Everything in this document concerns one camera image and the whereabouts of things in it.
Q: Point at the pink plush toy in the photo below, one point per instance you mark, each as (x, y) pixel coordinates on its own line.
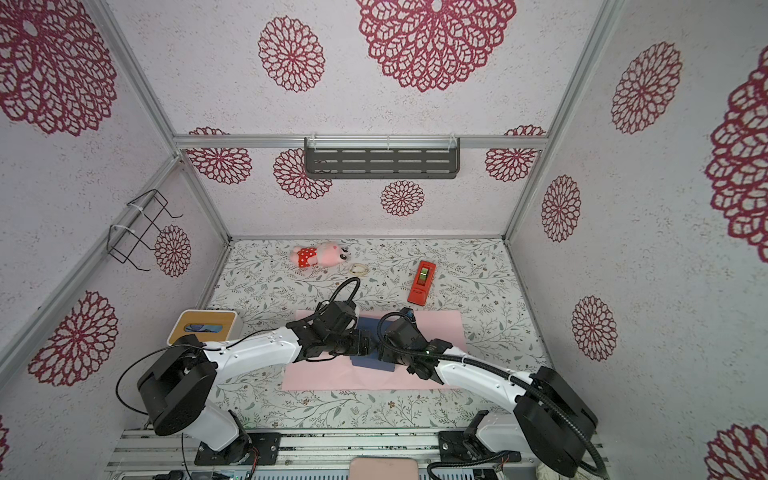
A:
(323, 255)

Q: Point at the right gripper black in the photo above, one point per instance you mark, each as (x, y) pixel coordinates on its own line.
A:
(385, 348)

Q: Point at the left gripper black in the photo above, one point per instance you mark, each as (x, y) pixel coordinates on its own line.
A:
(364, 340)

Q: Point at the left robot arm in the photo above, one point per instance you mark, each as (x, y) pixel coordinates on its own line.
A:
(175, 389)

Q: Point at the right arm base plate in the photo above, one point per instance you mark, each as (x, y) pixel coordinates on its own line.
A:
(460, 447)

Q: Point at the grey wall shelf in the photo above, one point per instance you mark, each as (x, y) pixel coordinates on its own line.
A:
(382, 159)

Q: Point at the white tissue box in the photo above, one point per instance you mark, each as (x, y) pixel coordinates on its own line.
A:
(207, 325)

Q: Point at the black wire wall rack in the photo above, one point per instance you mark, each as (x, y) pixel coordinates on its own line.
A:
(126, 236)

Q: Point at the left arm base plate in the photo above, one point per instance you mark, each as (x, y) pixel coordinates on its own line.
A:
(261, 448)

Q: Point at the blue gift box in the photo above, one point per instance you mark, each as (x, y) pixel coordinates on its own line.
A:
(372, 359)

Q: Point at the clear tape roll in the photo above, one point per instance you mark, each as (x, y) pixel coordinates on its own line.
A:
(359, 270)

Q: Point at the pink wrapping paper sheet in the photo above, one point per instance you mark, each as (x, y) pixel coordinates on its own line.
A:
(342, 374)

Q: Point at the red tape dispenser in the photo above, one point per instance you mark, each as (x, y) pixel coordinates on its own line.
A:
(422, 283)

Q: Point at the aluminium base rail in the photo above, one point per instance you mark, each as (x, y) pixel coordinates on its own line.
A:
(142, 451)

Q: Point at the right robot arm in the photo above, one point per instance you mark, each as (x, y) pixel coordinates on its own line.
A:
(543, 416)

